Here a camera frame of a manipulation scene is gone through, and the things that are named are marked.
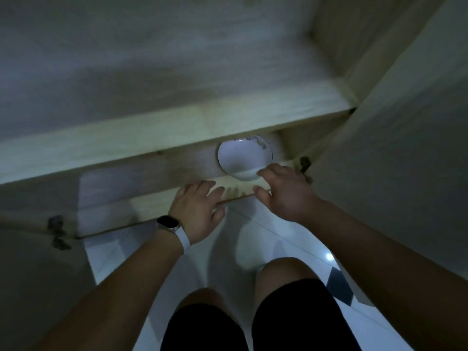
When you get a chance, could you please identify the black shorts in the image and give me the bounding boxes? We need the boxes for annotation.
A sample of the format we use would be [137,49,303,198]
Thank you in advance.
[160,278,363,351]

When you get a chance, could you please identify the person's right hand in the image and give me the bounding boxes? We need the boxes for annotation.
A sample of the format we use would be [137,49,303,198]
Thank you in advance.
[253,163,322,224]

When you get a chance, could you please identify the person's left hand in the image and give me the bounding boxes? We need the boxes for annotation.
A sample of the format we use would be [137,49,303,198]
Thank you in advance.
[168,180,227,246]

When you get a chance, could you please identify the person's left leg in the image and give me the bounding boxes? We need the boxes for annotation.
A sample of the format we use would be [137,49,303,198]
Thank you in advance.
[175,287,242,326]

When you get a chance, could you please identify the person's left forearm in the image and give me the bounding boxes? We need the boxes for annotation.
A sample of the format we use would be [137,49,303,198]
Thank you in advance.
[36,230,185,351]

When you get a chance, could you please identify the brown wooden cabinet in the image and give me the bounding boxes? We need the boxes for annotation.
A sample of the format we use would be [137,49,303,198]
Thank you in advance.
[0,0,468,351]

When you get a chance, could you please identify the metal door hinge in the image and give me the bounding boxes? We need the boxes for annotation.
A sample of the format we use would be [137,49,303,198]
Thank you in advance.
[299,156,314,185]
[46,214,72,251]

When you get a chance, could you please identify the person's right leg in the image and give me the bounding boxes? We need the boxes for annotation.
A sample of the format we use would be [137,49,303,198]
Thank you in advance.
[255,257,322,308]

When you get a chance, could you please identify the smartwatch with white band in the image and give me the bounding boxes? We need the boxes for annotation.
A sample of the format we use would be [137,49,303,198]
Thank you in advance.
[156,214,192,254]

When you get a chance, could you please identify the person's leg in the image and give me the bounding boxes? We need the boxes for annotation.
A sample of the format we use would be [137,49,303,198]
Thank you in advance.
[175,287,242,326]
[255,257,322,308]

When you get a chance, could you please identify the person's right forearm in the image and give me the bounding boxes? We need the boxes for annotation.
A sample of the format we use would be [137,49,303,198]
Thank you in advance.
[303,199,468,351]

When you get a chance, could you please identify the white cartoon print plate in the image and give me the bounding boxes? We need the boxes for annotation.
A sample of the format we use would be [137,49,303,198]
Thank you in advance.
[217,135,274,181]

